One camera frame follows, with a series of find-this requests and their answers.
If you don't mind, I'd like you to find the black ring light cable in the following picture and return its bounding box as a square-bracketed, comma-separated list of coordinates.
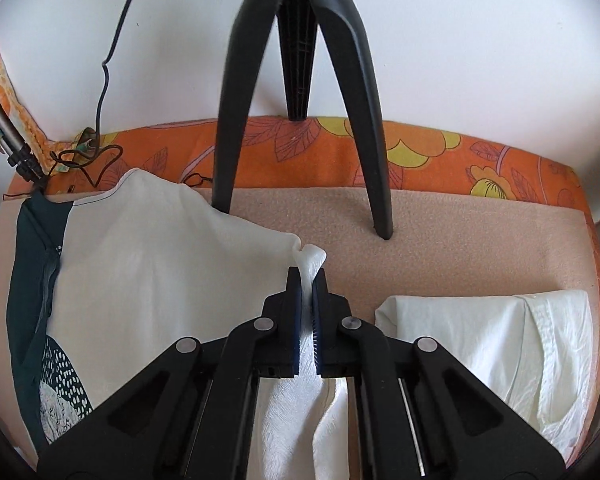
[50, 0, 216, 193]

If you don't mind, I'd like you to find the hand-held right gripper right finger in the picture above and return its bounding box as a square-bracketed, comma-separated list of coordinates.
[311, 267, 566, 480]

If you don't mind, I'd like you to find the ring light on black tripod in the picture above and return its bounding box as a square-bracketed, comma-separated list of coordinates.
[211, 0, 396, 240]

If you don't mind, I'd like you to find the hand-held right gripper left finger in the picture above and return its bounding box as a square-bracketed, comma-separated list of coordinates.
[37, 267, 301, 480]

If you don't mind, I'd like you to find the folded white garment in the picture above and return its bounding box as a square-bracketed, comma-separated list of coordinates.
[375, 289, 596, 456]

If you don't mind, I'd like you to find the silver and black tripod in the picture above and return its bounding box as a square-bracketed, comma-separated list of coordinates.
[0, 67, 47, 193]

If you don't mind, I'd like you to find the teal and white printed shirt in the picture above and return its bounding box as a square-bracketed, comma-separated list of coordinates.
[7, 167, 352, 480]

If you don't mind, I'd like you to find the orange floral bed sheet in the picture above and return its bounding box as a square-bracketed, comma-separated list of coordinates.
[0, 25, 600, 466]

